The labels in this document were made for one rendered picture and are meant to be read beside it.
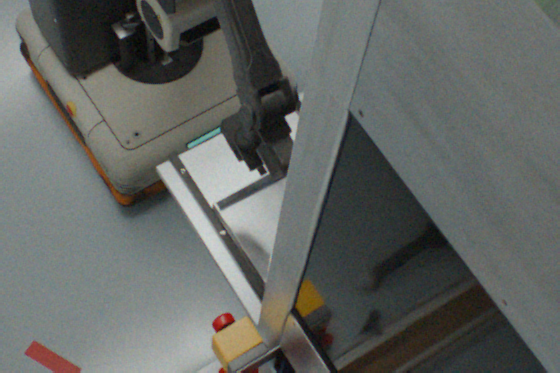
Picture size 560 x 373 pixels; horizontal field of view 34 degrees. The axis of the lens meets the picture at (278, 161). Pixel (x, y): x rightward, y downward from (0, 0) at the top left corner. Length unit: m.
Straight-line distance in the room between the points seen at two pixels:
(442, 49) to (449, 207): 0.16
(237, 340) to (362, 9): 0.91
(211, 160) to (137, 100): 0.81
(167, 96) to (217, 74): 0.16
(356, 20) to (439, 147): 0.12
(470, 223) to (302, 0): 2.48
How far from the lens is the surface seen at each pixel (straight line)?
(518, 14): 0.57
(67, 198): 2.79
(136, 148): 2.53
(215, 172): 1.82
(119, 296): 2.66
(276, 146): 1.41
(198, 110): 2.58
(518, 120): 0.61
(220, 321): 1.56
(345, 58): 0.78
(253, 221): 1.77
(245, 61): 1.35
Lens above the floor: 2.51
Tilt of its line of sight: 62 degrees down
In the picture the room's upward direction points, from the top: 10 degrees clockwise
